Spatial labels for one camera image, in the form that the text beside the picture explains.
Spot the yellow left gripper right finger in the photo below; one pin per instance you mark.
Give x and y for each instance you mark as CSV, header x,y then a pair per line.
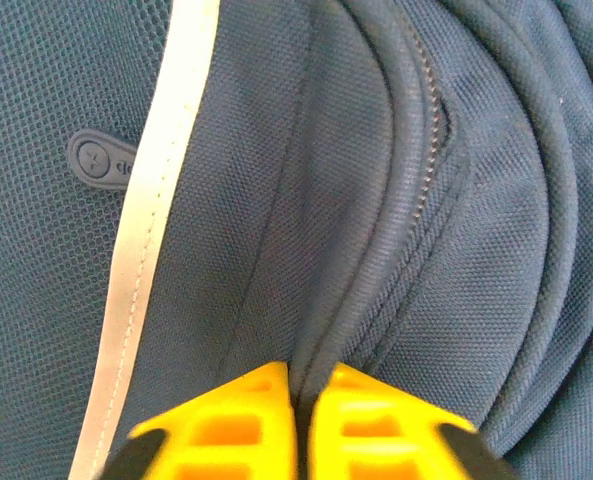
x,y
386,440

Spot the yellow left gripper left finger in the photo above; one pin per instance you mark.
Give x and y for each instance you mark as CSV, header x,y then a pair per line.
x,y
216,440

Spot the navy blue backpack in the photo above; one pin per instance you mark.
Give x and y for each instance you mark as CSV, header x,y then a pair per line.
x,y
326,150

